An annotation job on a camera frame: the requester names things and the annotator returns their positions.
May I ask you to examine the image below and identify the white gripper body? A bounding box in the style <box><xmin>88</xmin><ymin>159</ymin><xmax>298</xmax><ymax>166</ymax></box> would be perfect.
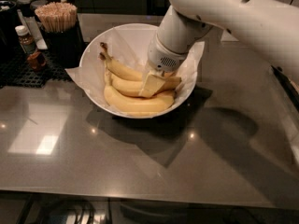
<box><xmin>148</xmin><ymin>34</ymin><xmax>188</xmax><ymax>72</ymax></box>

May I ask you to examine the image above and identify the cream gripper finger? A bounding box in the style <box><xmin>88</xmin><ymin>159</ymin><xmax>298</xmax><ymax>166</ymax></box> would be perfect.
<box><xmin>142</xmin><ymin>62</ymin><xmax>151</xmax><ymax>81</ymax></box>
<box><xmin>139</xmin><ymin>71</ymin><xmax>165</xmax><ymax>98</ymax></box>

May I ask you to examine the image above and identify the large yellow banana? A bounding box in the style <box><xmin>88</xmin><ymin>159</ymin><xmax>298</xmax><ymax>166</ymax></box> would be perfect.
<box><xmin>102</xmin><ymin>60</ymin><xmax>175</xmax><ymax>117</ymax></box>

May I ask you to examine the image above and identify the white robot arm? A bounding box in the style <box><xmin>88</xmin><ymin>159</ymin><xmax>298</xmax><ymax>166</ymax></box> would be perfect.
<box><xmin>140</xmin><ymin>0</ymin><xmax>299</xmax><ymax>97</ymax></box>

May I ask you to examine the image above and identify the white bowl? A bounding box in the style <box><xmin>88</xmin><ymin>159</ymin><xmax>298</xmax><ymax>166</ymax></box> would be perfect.
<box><xmin>78</xmin><ymin>22</ymin><xmax>198</xmax><ymax>119</ymax></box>

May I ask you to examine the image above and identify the white paper liner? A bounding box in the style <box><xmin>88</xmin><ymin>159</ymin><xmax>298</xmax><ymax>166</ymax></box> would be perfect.
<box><xmin>64</xmin><ymin>26</ymin><xmax>206</xmax><ymax>119</ymax></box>

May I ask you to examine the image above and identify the clear acrylic stand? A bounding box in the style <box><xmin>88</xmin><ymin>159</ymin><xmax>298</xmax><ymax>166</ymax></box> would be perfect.
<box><xmin>221</xmin><ymin>30</ymin><xmax>238</xmax><ymax>42</ymax></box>

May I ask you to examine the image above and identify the black chopstick holder cup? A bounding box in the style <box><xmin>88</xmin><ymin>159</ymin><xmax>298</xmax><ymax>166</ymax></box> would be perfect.
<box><xmin>41</xmin><ymin>21</ymin><xmax>85</xmax><ymax>68</ymax></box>

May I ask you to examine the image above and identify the bundle of wooden chopsticks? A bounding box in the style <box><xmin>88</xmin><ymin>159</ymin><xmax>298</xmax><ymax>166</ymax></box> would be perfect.
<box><xmin>35</xmin><ymin>2</ymin><xmax>78</xmax><ymax>33</ymax></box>

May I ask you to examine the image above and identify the small red sauce jar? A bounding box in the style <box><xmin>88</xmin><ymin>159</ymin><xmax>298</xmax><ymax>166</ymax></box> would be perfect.
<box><xmin>27</xmin><ymin>50</ymin><xmax>46</xmax><ymax>72</ymax></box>

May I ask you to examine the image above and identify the small white-capped sauce bottle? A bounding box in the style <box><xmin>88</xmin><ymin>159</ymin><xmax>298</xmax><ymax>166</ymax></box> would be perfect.
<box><xmin>15</xmin><ymin>25</ymin><xmax>36</xmax><ymax>55</ymax></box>

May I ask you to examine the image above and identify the black grid mat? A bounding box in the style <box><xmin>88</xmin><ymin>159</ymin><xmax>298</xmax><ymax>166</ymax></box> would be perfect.
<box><xmin>0</xmin><ymin>45</ymin><xmax>72</xmax><ymax>88</ymax></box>

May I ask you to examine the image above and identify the black container far left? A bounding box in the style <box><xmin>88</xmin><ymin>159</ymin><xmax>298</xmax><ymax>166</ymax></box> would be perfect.
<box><xmin>0</xmin><ymin>1</ymin><xmax>21</xmax><ymax>62</ymax></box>

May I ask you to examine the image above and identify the dark jar grey lid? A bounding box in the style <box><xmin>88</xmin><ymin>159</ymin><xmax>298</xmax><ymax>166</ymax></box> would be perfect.
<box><xmin>17</xmin><ymin>0</ymin><xmax>35</xmax><ymax>17</ymax></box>

